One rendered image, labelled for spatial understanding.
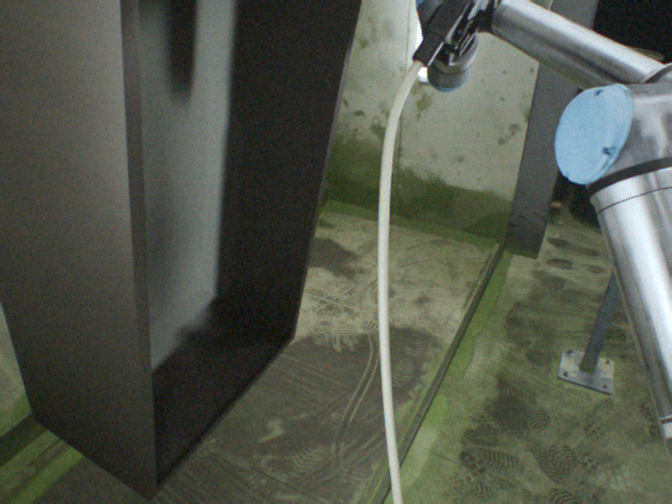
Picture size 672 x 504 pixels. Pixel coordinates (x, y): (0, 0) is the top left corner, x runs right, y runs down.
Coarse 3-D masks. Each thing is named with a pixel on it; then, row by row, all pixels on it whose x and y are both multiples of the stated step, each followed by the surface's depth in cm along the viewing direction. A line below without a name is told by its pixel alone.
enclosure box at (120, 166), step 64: (0, 0) 57; (64, 0) 53; (128, 0) 50; (192, 0) 106; (256, 0) 107; (320, 0) 101; (0, 64) 62; (64, 64) 57; (128, 64) 54; (192, 64) 115; (256, 64) 115; (320, 64) 108; (0, 128) 68; (64, 128) 62; (128, 128) 58; (192, 128) 124; (256, 128) 123; (320, 128) 115; (0, 192) 76; (64, 192) 68; (128, 192) 62; (192, 192) 136; (256, 192) 132; (320, 192) 121; (0, 256) 86; (64, 256) 76; (128, 256) 68; (192, 256) 149; (256, 256) 143; (64, 320) 85; (128, 320) 76; (192, 320) 150; (256, 320) 155; (64, 384) 98; (128, 384) 85; (192, 384) 132; (128, 448) 98; (192, 448) 115
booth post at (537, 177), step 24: (576, 0) 213; (552, 72) 230; (552, 96) 235; (552, 120) 240; (528, 144) 250; (552, 144) 245; (528, 168) 255; (552, 168) 250; (528, 192) 261; (552, 192) 256; (528, 216) 267; (528, 240) 273
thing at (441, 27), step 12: (444, 0) 75; (456, 0) 74; (468, 0) 74; (528, 0) 76; (540, 0) 74; (552, 0) 73; (444, 12) 75; (456, 12) 74; (432, 24) 75; (444, 24) 75; (456, 24) 76; (432, 36) 75; (444, 36) 75; (420, 48) 75; (432, 48) 75; (420, 60) 75
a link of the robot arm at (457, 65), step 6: (474, 42) 94; (474, 48) 94; (444, 54) 95; (468, 54) 94; (474, 54) 95; (432, 60) 98; (438, 60) 96; (456, 60) 95; (462, 60) 95; (468, 60) 95; (438, 66) 98; (444, 66) 97; (450, 66) 96; (456, 66) 96; (462, 66) 96; (444, 72) 99; (450, 72) 99; (456, 72) 98
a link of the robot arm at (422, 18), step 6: (420, 0) 105; (426, 0) 103; (432, 0) 103; (420, 6) 105; (426, 6) 104; (432, 6) 103; (420, 12) 105; (426, 12) 104; (432, 12) 103; (420, 18) 106; (426, 18) 104; (420, 24) 106
